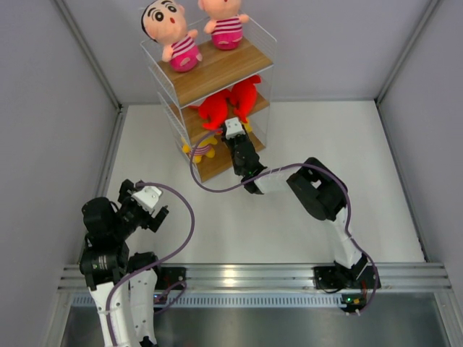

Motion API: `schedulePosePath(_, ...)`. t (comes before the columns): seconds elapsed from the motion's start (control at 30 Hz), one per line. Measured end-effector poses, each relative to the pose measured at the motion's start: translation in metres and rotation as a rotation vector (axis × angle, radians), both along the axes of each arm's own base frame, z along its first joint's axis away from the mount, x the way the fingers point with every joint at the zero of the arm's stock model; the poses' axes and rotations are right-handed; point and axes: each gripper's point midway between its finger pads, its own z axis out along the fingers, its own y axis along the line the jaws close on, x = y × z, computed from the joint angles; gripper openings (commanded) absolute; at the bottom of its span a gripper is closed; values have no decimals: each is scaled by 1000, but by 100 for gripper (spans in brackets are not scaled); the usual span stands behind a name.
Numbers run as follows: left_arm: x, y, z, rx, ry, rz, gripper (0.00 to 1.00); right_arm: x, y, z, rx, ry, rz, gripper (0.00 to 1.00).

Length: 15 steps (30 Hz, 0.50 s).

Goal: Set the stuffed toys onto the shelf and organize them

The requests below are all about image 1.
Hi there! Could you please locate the yellow bear plush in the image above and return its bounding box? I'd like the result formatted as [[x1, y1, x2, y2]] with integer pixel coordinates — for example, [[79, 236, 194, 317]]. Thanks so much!
[[181, 136, 218, 163], [241, 121, 252, 133]]

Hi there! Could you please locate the red shark plush toy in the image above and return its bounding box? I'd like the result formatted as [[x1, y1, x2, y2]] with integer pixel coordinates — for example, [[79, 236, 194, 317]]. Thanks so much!
[[188, 89, 236, 131]]

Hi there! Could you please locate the pink bald baby doll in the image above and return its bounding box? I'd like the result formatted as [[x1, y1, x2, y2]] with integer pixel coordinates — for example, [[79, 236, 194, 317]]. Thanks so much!
[[197, 0, 250, 51]]

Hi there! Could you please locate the pink black-haired boy doll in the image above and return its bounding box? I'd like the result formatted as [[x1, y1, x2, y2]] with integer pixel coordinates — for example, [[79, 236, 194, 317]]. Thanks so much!
[[141, 0, 203, 72]]

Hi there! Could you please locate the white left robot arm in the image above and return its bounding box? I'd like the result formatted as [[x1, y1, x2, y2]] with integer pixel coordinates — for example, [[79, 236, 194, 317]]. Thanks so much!
[[80, 179, 169, 346]]

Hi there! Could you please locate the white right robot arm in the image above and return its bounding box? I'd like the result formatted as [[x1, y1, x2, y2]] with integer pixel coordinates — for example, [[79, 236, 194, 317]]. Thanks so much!
[[221, 132, 381, 294]]

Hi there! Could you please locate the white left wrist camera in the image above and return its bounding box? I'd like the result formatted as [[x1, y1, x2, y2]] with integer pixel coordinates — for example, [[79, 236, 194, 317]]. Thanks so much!
[[131, 186, 163, 214]]

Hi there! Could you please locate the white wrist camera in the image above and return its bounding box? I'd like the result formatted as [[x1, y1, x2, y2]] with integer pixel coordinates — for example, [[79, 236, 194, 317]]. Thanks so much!
[[131, 186, 163, 214], [221, 117, 246, 140]]

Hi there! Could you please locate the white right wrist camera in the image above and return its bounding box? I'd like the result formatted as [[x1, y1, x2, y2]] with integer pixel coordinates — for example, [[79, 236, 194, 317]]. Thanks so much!
[[221, 117, 246, 140]]

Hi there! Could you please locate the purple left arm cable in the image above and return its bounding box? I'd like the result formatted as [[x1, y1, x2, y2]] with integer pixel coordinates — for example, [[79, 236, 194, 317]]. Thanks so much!
[[106, 180, 196, 347]]

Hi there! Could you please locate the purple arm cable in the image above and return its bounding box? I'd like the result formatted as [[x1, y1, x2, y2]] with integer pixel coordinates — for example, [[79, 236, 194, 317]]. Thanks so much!
[[106, 180, 196, 347], [188, 126, 381, 315]]

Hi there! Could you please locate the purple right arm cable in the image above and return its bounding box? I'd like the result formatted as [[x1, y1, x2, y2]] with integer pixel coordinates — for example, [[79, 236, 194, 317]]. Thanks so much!
[[188, 126, 381, 315]]

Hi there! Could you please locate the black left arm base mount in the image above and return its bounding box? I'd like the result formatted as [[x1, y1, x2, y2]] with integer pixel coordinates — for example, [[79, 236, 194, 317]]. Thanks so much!
[[155, 266, 187, 291]]

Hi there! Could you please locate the white wire wooden shelf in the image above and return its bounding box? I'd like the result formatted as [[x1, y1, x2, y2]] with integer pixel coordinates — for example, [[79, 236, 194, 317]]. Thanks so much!
[[139, 16, 278, 184]]

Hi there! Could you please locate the slotted grey cable duct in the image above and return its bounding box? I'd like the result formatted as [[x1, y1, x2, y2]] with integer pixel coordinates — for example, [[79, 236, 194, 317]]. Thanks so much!
[[72, 291, 348, 309]]

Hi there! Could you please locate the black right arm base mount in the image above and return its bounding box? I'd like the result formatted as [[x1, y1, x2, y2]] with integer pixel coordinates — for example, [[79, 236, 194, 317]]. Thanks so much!
[[313, 265, 381, 292]]

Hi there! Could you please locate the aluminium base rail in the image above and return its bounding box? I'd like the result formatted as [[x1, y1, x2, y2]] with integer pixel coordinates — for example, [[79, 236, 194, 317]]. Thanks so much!
[[57, 262, 453, 291]]

